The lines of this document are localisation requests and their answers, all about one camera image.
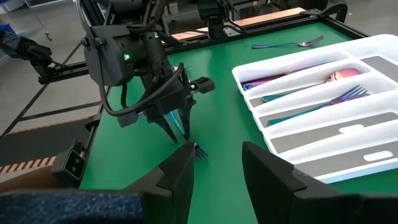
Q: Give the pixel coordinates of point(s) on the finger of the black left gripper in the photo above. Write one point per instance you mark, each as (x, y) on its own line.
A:
(186, 121)
(166, 127)

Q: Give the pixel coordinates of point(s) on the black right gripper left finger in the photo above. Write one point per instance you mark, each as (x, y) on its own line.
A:
(140, 205)

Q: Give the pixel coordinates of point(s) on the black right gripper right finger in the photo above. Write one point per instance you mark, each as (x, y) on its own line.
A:
(295, 205)

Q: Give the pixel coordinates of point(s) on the iridescent fork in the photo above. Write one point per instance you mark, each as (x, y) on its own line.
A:
(200, 152)
(308, 43)
(348, 95)

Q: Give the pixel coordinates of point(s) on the iridescent table knife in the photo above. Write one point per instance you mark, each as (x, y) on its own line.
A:
(264, 81)
(245, 87)

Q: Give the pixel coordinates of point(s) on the iridescent spoon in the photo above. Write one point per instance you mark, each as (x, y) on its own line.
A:
(342, 74)

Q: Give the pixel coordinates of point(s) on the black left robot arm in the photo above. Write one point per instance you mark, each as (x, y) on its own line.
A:
(115, 56)

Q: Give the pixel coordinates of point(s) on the white plastic cutlery tray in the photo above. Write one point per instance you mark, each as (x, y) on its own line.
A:
(342, 146)

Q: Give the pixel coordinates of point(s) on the silver corner plate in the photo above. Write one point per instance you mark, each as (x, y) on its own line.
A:
(231, 31)

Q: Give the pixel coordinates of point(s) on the orange black hazard tape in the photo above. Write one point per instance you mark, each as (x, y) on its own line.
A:
(28, 165)

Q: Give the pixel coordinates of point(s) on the tan wooden strip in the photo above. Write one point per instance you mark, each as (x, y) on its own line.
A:
(264, 19)

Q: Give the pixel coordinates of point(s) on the black bundled fixture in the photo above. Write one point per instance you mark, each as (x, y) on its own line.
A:
(28, 49)

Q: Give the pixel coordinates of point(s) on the black curved clamp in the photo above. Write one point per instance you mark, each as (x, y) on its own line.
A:
(337, 9)

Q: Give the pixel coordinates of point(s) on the black table-level camera box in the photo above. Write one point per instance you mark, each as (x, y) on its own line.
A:
(73, 163)

